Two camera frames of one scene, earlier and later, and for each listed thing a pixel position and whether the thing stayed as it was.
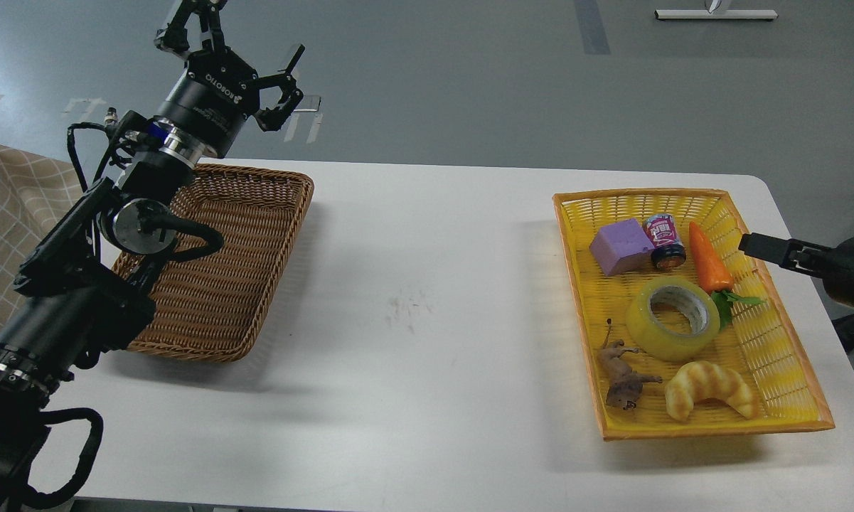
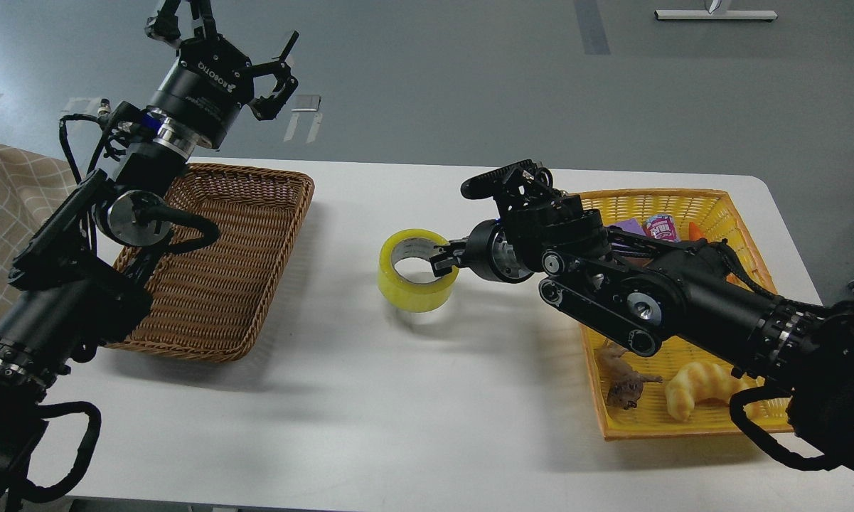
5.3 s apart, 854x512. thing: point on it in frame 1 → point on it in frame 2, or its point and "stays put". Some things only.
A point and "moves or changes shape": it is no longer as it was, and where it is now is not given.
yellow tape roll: [682, 294] moves or changes shape
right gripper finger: [789, 252] → [441, 264]
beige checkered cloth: [16, 196] stays put
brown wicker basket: [210, 304] stays put
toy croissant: [697, 380] stays put
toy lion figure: [625, 386] stays put
